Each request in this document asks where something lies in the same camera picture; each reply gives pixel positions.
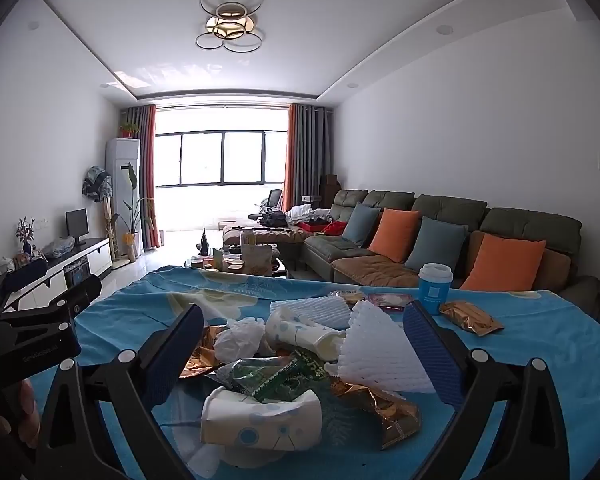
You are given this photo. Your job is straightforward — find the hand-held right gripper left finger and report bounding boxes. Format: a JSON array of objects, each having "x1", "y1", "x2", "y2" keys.
[{"x1": 34, "y1": 304, "x2": 205, "y2": 480}]

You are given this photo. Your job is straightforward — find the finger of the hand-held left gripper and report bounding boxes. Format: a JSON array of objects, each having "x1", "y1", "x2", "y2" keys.
[
  {"x1": 47, "y1": 274, "x2": 103, "y2": 318},
  {"x1": 0, "y1": 259, "x2": 48, "y2": 311}
]

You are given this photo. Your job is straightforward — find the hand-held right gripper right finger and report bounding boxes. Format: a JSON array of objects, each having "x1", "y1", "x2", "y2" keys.
[{"x1": 402, "y1": 300, "x2": 570, "y2": 480}]

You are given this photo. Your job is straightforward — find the gold wrapper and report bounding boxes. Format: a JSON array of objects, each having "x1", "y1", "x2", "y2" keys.
[{"x1": 330, "y1": 380, "x2": 422, "y2": 451}]

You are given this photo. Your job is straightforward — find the person's left hand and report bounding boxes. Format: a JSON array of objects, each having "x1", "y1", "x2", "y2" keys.
[{"x1": 17, "y1": 379, "x2": 42, "y2": 441}]

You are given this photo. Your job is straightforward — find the crumpled copper foil wrapper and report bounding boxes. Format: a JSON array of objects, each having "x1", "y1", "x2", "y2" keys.
[{"x1": 180, "y1": 325, "x2": 228, "y2": 378}]

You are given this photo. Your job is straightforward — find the white TV cabinet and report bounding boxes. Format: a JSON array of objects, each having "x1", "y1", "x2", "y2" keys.
[{"x1": 7, "y1": 237, "x2": 113, "y2": 312}]

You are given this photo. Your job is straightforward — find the blue vase with branches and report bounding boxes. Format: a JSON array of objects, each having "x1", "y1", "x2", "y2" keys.
[{"x1": 15, "y1": 217, "x2": 36, "y2": 256}]

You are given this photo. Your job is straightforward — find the clear plastic bag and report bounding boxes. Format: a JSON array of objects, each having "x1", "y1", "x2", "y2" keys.
[{"x1": 45, "y1": 236, "x2": 76, "y2": 259}]

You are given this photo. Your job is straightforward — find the cone-shaped white foam net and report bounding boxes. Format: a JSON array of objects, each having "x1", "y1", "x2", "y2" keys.
[{"x1": 325, "y1": 300, "x2": 437, "y2": 395}]

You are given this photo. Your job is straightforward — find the sealed gold snack packet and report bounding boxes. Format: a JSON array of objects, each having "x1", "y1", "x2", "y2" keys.
[{"x1": 439, "y1": 301, "x2": 505, "y2": 337}]

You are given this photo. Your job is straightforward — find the blue cup with white lid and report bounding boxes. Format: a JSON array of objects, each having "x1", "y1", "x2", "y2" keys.
[{"x1": 418, "y1": 263, "x2": 453, "y2": 316}]

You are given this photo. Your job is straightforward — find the crumpled white plastic bag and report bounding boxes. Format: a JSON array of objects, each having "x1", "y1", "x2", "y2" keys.
[{"x1": 214, "y1": 317, "x2": 266, "y2": 363}]

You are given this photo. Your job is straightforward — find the black monitor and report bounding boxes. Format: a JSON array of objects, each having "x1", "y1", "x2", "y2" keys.
[{"x1": 65, "y1": 208, "x2": 90, "y2": 247}]

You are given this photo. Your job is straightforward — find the red snack packet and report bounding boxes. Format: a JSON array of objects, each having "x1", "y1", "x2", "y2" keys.
[{"x1": 367, "y1": 294, "x2": 416, "y2": 309}]

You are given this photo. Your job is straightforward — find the large leafy potted plant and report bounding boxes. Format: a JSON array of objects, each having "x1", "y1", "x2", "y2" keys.
[{"x1": 112, "y1": 162, "x2": 157, "y2": 261}]

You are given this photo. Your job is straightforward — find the blue floral tablecloth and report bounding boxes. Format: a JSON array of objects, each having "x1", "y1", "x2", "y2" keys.
[{"x1": 27, "y1": 266, "x2": 600, "y2": 480}]

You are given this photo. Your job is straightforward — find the cluster of glass jars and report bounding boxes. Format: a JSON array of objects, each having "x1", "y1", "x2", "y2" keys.
[{"x1": 190, "y1": 247, "x2": 246, "y2": 272}]

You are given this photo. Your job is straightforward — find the green plastic wrapper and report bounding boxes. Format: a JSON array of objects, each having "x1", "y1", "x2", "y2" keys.
[{"x1": 215, "y1": 350, "x2": 331, "y2": 403}]

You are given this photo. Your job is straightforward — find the cracker packet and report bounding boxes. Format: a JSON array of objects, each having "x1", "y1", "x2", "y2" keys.
[{"x1": 327, "y1": 290, "x2": 366, "y2": 306}]

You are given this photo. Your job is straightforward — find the cloth-covered standing fan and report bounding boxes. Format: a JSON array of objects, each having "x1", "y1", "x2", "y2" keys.
[{"x1": 81, "y1": 165, "x2": 116, "y2": 251}]

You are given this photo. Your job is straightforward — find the crushed dotted paper cup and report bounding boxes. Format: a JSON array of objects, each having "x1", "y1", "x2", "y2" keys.
[
  {"x1": 200, "y1": 387, "x2": 323, "y2": 461},
  {"x1": 265, "y1": 307, "x2": 346, "y2": 363}
]

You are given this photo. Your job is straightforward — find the blue pillow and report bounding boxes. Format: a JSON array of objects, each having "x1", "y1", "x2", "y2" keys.
[
  {"x1": 405, "y1": 216, "x2": 468, "y2": 275},
  {"x1": 341, "y1": 202, "x2": 382, "y2": 248}
]

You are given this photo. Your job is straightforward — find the green and brown sofa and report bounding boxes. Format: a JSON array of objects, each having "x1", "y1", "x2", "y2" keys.
[{"x1": 222, "y1": 189, "x2": 600, "y2": 313}]

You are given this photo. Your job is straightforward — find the white standing air conditioner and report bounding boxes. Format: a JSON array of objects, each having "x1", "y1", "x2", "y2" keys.
[{"x1": 105, "y1": 137, "x2": 141, "y2": 257}]

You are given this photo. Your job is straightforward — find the orange pillow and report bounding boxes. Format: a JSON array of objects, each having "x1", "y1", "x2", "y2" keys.
[
  {"x1": 460, "y1": 233, "x2": 547, "y2": 292},
  {"x1": 368, "y1": 208, "x2": 421, "y2": 263}
]

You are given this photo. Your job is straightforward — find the beige cookie box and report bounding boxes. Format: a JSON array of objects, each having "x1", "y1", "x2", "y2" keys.
[{"x1": 242, "y1": 242, "x2": 273, "y2": 275}]

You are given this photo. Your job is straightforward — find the grey and orange curtain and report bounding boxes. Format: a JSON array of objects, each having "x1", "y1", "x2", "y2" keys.
[
  {"x1": 284, "y1": 102, "x2": 337, "y2": 211},
  {"x1": 125, "y1": 104, "x2": 160, "y2": 250}
]

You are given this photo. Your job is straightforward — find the black coffee table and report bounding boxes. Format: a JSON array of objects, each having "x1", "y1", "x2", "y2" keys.
[{"x1": 184, "y1": 255, "x2": 289, "y2": 280}]

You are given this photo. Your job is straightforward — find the black office chair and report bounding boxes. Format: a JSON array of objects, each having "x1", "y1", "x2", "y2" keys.
[{"x1": 247, "y1": 188, "x2": 284, "y2": 221}]

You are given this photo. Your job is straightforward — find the pile of clothes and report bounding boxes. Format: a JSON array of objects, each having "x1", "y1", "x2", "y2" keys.
[{"x1": 285, "y1": 205, "x2": 348, "y2": 236}]

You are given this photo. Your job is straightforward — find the large window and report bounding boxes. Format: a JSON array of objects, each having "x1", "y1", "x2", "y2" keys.
[{"x1": 152, "y1": 105, "x2": 288, "y2": 233}]

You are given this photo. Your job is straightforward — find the brown cardboard boxes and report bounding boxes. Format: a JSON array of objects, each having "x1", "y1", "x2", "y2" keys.
[{"x1": 320, "y1": 174, "x2": 343, "y2": 206}]

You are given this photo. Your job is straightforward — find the ring ceiling lamp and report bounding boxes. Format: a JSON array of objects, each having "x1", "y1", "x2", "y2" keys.
[{"x1": 196, "y1": 0, "x2": 267, "y2": 53}]

